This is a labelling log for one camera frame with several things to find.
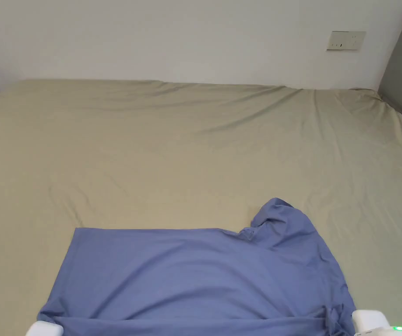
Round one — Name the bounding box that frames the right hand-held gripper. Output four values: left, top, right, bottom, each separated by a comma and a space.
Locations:
351, 309, 402, 336

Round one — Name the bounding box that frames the blue shirt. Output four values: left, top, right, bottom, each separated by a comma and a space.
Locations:
37, 197, 359, 336

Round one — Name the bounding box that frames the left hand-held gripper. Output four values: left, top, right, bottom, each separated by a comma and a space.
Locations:
25, 321, 64, 336

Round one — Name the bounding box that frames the bed with beige sheet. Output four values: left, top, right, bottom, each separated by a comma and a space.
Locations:
0, 78, 402, 336

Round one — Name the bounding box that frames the white wall socket plate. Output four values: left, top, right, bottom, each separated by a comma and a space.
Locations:
325, 31, 367, 52

